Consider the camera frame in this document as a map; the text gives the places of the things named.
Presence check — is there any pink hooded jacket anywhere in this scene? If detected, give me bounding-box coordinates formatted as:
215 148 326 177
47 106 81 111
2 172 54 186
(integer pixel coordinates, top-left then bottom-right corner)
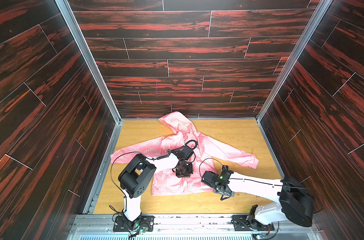
111 112 259 196

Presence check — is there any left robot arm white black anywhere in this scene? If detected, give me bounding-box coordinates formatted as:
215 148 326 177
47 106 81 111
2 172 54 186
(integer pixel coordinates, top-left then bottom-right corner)
118 140 198 225

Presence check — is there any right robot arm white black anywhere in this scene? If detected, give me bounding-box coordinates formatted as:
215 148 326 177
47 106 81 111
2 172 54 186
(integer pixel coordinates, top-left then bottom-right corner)
202 166 315 231

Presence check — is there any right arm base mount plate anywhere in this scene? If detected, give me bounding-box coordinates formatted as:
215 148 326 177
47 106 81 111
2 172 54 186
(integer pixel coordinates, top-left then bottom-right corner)
231 215 275 232

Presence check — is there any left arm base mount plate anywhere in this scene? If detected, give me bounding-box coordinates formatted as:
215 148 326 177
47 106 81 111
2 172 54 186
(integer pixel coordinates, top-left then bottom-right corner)
113 215 155 234

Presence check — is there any aluminium front rail frame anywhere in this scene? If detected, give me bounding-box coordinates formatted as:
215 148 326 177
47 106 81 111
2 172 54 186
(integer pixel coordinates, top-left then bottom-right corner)
68 214 324 240

